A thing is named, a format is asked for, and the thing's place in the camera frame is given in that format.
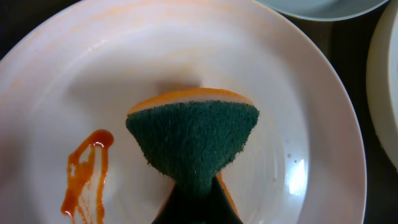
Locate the green orange sponge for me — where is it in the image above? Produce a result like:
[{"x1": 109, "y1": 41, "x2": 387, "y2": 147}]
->
[{"x1": 126, "y1": 88, "x2": 259, "y2": 198}]

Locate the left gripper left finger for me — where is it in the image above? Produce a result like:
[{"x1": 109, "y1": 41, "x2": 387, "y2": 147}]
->
[{"x1": 152, "y1": 184, "x2": 199, "y2": 224}]

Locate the white plate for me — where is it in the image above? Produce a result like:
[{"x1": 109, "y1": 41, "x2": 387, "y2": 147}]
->
[
  {"x1": 1, "y1": 0, "x2": 366, "y2": 223},
  {"x1": 366, "y1": 0, "x2": 397, "y2": 167}
]

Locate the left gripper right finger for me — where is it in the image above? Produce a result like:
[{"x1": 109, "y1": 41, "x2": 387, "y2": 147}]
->
[{"x1": 201, "y1": 177, "x2": 243, "y2": 224}]

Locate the pale blue plate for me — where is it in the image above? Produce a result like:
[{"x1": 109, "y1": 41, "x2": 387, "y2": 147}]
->
[{"x1": 257, "y1": 0, "x2": 388, "y2": 22}]

